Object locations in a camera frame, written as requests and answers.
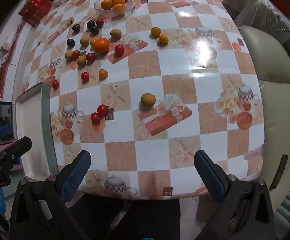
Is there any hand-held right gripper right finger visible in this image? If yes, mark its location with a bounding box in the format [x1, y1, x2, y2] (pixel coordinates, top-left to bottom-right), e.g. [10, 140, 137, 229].
[193, 150, 276, 240]

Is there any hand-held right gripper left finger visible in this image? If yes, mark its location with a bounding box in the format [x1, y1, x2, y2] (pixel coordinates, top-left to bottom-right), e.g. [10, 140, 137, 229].
[9, 150, 92, 240]

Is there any white tray with green rim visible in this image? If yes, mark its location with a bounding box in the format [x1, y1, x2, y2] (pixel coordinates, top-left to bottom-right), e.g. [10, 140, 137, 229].
[15, 82, 59, 182]

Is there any checkered printed tablecloth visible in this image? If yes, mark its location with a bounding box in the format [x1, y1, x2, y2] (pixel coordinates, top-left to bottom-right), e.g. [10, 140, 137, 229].
[15, 0, 264, 200]

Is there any cream leather sofa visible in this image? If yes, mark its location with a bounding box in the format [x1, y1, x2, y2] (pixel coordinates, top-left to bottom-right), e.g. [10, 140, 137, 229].
[238, 25, 290, 208]

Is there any large orange tangerine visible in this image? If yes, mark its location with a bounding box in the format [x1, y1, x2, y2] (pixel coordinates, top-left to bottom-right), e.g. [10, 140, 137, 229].
[93, 38, 110, 53]

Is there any clear glass bowl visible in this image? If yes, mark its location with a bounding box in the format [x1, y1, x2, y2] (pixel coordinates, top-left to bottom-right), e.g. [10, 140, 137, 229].
[94, 0, 137, 17]

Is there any grey cushion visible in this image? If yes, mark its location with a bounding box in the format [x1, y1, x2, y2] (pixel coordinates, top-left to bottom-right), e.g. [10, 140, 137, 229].
[218, 0, 290, 58]

